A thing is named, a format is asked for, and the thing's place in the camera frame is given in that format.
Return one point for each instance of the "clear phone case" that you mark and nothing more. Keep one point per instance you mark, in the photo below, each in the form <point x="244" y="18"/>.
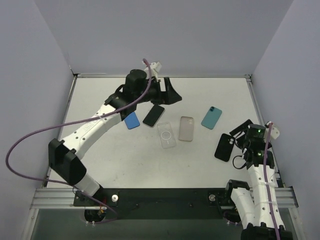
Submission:
<point x="166" y="135"/>

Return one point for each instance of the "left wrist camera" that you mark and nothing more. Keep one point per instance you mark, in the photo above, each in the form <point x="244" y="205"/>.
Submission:
<point x="155" y="68"/>

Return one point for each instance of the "aluminium table frame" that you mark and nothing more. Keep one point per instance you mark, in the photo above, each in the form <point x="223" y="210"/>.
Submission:
<point x="148" y="147"/>

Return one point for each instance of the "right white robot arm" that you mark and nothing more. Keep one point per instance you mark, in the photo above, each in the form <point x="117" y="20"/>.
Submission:
<point x="257" y="204"/>

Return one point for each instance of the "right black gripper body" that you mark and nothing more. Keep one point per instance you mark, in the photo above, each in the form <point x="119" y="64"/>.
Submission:
<point x="241" y="129"/>

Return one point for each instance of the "beige phone case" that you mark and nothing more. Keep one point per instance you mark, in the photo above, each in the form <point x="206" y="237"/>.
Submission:
<point x="186" y="129"/>

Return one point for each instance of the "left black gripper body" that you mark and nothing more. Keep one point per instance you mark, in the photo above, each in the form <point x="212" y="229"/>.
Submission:
<point x="162" y="90"/>

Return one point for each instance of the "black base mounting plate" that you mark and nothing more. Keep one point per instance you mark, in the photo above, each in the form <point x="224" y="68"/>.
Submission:
<point x="158" y="204"/>

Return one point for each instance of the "black phone from beige case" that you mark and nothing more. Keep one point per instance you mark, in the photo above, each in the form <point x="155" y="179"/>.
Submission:
<point x="211" y="118"/>

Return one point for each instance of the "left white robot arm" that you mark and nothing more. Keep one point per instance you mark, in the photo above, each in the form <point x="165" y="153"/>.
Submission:
<point x="65" y="155"/>

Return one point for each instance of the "black silicone phone case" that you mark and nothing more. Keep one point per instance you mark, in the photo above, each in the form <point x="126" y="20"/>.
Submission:
<point x="224" y="147"/>

